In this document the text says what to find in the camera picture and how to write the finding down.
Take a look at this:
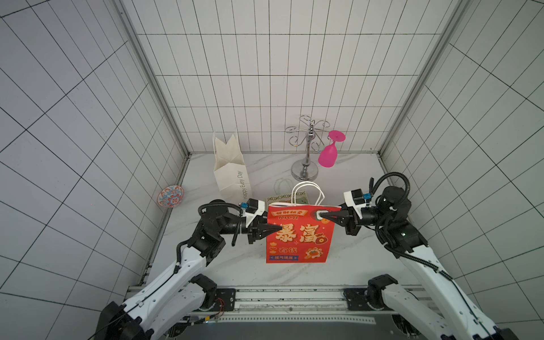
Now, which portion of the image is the red printed paper bag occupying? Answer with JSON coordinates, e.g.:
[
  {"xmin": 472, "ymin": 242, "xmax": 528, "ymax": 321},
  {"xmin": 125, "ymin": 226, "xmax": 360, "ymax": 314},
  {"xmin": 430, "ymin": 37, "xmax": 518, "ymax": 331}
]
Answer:
[{"xmin": 266, "ymin": 181, "xmax": 341, "ymax": 264}]

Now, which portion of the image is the green Fresh paper bag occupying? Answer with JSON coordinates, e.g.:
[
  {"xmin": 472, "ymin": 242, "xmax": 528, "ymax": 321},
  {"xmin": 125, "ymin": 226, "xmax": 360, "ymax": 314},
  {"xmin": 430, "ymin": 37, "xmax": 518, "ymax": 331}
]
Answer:
[{"xmin": 266, "ymin": 178, "xmax": 309, "ymax": 205}]

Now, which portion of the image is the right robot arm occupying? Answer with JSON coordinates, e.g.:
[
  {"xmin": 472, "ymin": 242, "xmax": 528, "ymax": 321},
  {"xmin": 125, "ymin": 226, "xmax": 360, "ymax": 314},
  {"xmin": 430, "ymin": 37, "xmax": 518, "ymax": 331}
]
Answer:
[{"xmin": 319, "ymin": 172, "xmax": 517, "ymax": 339}]

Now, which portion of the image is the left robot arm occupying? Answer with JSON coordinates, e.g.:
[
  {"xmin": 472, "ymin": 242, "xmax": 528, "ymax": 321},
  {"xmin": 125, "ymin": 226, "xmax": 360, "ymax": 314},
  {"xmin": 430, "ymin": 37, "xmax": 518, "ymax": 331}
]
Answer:
[{"xmin": 91, "ymin": 198, "xmax": 282, "ymax": 339}]

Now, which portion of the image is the white Happy Every Day bag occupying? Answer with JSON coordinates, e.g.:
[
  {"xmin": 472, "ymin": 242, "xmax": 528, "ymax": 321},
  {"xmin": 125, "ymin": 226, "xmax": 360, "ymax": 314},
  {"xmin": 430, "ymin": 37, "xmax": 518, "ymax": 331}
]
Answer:
[{"xmin": 213, "ymin": 133, "xmax": 252, "ymax": 204}]

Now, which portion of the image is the chrome cup holder stand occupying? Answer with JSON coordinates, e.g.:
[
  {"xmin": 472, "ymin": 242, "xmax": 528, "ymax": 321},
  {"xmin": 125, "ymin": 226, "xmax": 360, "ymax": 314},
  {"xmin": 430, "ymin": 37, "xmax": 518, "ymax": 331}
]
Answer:
[{"xmin": 285, "ymin": 115, "xmax": 330, "ymax": 181}]

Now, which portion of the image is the pink plastic wine glass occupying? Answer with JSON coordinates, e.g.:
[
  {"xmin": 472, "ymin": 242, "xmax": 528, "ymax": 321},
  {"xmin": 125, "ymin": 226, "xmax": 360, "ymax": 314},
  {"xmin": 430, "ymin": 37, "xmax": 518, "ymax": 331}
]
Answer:
[{"xmin": 318, "ymin": 130, "xmax": 346, "ymax": 168}]

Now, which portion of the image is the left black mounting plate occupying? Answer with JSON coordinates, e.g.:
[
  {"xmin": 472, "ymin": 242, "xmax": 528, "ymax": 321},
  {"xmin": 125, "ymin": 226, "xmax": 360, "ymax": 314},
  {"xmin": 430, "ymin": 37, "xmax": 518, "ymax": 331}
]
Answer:
[{"xmin": 201, "ymin": 288, "xmax": 237, "ymax": 313}]

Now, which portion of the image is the black mounting plate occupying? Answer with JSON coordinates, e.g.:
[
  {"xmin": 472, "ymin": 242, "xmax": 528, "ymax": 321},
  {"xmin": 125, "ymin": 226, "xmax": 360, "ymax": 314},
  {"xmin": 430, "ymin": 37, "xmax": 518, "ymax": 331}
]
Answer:
[
  {"xmin": 343, "ymin": 288, "xmax": 385, "ymax": 311},
  {"xmin": 201, "ymin": 288, "xmax": 237, "ymax": 313}
]

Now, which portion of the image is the patterned ceramic bowl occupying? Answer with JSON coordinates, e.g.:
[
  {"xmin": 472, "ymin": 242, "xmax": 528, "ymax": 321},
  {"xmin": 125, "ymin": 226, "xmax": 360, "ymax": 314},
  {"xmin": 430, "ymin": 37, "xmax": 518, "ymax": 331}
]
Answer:
[{"xmin": 157, "ymin": 185, "xmax": 184, "ymax": 208}]

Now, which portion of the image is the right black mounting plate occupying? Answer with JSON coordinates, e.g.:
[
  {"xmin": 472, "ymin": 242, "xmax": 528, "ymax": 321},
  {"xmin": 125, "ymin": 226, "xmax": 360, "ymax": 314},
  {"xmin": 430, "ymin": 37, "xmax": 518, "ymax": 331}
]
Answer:
[{"xmin": 343, "ymin": 288, "xmax": 385, "ymax": 311}]

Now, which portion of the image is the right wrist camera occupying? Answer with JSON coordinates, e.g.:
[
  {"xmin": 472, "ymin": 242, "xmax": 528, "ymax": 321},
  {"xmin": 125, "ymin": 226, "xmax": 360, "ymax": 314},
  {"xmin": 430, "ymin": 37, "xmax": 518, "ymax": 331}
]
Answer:
[{"xmin": 344, "ymin": 189, "xmax": 372, "ymax": 220}]

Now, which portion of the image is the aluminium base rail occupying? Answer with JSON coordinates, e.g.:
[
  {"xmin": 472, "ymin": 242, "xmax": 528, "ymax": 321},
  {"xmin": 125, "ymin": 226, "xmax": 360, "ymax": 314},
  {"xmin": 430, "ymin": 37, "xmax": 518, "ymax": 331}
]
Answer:
[{"xmin": 120, "ymin": 284, "xmax": 470, "ymax": 326}]

